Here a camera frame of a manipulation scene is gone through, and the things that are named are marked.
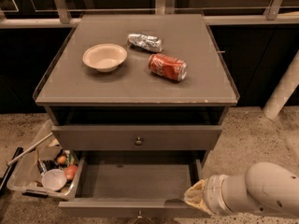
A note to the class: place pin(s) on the grey drawer cabinet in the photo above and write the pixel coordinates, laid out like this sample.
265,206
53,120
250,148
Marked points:
74,94

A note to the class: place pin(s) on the metal railing frame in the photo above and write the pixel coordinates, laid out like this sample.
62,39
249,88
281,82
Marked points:
66,13

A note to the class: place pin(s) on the red apple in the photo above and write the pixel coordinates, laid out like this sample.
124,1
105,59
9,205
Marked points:
70,172

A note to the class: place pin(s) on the red soda can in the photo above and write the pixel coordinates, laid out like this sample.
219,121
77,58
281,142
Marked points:
167,66

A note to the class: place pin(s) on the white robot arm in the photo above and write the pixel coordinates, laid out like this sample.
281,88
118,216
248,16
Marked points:
255,169

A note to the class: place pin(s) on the grey drawer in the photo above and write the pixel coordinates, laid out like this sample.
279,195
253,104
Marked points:
134,183
137,137

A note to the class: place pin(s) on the grey metal rod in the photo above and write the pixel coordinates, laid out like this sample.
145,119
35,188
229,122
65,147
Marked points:
32,147

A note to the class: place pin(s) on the clear plastic bin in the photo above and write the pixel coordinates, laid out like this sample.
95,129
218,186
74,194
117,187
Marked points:
26,177

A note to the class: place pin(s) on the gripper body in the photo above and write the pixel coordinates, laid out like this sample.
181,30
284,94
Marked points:
214,192

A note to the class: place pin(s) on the crushed silver foil can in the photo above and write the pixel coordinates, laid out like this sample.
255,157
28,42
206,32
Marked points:
146,42

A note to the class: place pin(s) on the dark snack packet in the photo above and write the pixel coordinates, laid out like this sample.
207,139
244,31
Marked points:
44,166

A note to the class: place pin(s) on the orange fruit in bin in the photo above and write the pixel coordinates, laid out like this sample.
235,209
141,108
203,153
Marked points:
61,160

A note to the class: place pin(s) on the white plastic bowl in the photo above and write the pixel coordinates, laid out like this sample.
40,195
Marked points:
54,179

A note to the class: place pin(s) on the grey top drawer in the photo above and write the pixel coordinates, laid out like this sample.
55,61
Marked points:
137,137

